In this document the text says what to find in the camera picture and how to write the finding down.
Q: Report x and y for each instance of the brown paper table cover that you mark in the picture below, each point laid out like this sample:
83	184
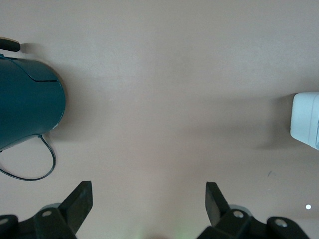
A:
159	87

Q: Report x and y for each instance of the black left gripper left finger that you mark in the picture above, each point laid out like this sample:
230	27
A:
69	214

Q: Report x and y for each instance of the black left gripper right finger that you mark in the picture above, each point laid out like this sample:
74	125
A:
224	221

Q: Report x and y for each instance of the white square trash bin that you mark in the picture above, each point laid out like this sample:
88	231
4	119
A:
305	119

